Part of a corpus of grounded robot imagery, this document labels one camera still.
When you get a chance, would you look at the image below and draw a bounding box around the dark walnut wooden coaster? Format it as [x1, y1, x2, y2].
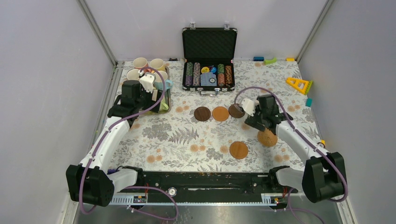
[228, 104, 245, 119]

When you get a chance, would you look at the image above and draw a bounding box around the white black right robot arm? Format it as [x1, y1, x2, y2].
[240, 95, 348, 203]

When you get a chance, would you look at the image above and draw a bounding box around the floral table mat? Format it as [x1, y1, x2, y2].
[109, 61, 321, 173]

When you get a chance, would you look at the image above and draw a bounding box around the orange wooden coaster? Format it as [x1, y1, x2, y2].
[212, 106, 229, 122]

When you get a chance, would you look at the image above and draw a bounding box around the black poker chip case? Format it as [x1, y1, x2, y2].
[182, 23, 238, 96]

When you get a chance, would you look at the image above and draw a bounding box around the pink mug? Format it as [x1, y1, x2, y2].
[133, 57, 151, 72]

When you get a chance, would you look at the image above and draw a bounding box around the green toy block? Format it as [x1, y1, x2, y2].
[264, 57, 277, 65]

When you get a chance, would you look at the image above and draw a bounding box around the dark brown wooden coaster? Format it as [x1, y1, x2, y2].
[194, 106, 211, 121]

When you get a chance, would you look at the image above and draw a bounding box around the teal toy block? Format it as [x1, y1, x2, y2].
[305, 98, 313, 107]

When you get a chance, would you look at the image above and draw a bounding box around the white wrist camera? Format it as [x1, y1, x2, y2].
[240, 98, 259, 117]
[139, 72, 156, 93]

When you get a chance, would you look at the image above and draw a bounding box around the woven cork coaster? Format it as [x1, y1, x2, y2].
[257, 129, 278, 147]

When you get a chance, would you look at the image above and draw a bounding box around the light green mug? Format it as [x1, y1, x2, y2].
[159, 98, 169, 112]

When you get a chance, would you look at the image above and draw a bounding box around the yellow triangle toy block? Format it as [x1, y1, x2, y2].
[285, 77, 313, 95]

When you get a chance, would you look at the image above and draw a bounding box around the light brown wooden coaster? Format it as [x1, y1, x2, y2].
[229, 141, 248, 160]

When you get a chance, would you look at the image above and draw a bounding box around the silver metal tray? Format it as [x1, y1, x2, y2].
[150, 66, 171, 113]

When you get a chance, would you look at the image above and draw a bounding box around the blue toy block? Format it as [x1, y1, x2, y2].
[253, 56, 265, 61]

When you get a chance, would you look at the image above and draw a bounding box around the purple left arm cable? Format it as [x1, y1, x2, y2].
[78, 67, 179, 221]

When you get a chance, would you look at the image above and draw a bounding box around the yellow mug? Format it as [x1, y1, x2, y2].
[149, 58, 165, 71]

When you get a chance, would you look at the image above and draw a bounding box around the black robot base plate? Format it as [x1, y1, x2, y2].
[117, 171, 299, 205]

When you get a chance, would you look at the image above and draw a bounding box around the light blue mug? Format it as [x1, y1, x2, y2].
[154, 71, 174, 91]

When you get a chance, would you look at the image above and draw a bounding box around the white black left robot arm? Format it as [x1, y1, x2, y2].
[66, 80, 165, 207]

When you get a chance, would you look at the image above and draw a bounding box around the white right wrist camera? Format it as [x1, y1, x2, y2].
[240, 98, 259, 117]

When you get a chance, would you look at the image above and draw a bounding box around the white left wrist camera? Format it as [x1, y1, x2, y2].
[139, 72, 156, 93]

